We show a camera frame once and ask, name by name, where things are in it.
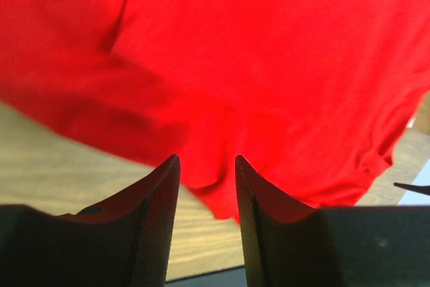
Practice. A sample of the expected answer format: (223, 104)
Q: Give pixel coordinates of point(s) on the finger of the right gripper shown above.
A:
(425, 190)

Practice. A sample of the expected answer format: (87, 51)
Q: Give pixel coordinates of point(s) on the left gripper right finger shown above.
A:
(287, 243)

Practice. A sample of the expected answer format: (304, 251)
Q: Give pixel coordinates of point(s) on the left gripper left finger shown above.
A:
(123, 240)

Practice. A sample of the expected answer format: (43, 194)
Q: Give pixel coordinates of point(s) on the red t-shirt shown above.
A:
(314, 93)

